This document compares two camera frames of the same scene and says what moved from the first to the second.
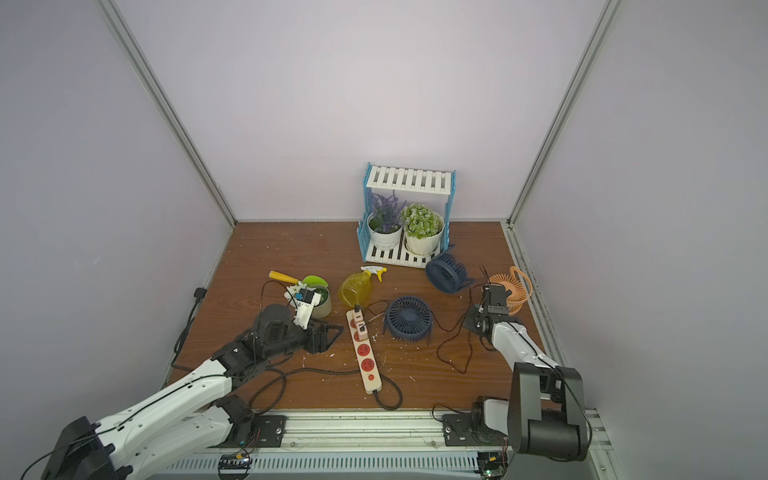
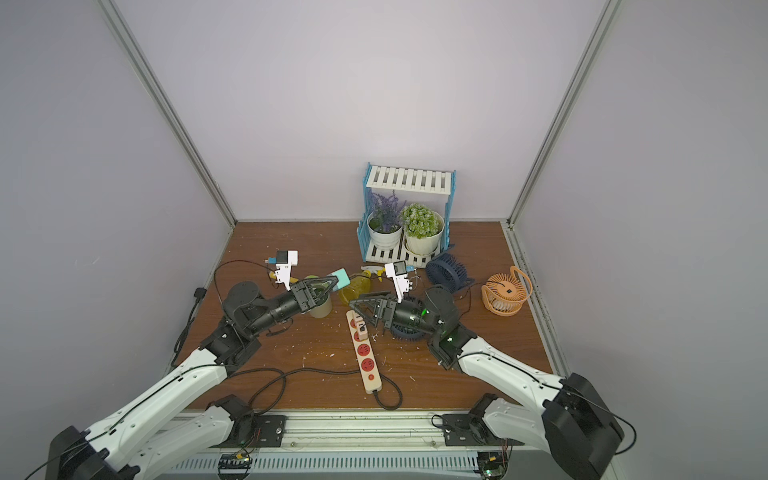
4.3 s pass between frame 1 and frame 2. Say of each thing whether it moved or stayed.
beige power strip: stayed
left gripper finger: moved
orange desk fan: stayed
